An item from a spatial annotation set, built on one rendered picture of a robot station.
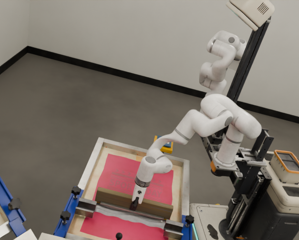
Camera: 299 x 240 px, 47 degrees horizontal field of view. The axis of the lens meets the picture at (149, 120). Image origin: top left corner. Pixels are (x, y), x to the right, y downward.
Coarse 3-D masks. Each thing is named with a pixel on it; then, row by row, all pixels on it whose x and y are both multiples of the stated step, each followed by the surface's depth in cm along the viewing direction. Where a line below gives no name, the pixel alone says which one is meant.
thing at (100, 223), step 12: (108, 156) 205; (120, 156) 208; (108, 168) 196; (120, 168) 199; (132, 168) 201; (108, 180) 188; (96, 216) 165; (108, 216) 167; (84, 228) 158; (96, 228) 159; (108, 228) 161; (120, 228) 162
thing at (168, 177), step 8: (160, 176) 201; (168, 176) 203; (168, 184) 197; (168, 192) 191; (168, 200) 185; (128, 224) 165; (136, 224) 167; (144, 224) 168; (128, 232) 161; (136, 232) 162; (144, 232) 164; (152, 232) 165; (160, 232) 166
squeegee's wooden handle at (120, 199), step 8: (96, 192) 167; (104, 192) 166; (112, 192) 167; (120, 192) 168; (96, 200) 169; (104, 200) 169; (112, 200) 168; (120, 200) 168; (128, 200) 167; (144, 200) 167; (152, 200) 168; (128, 208) 169; (136, 208) 169; (144, 208) 168; (152, 208) 168; (160, 208) 167; (168, 208) 167; (168, 216) 169
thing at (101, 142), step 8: (96, 144) 206; (104, 144) 211; (112, 144) 210; (120, 144) 212; (96, 152) 200; (128, 152) 212; (136, 152) 212; (144, 152) 211; (96, 160) 198; (176, 160) 211; (184, 160) 213; (88, 168) 187; (184, 168) 207; (88, 176) 182; (184, 176) 200; (80, 184) 175; (184, 184) 194; (184, 192) 188; (184, 200) 183; (184, 208) 178
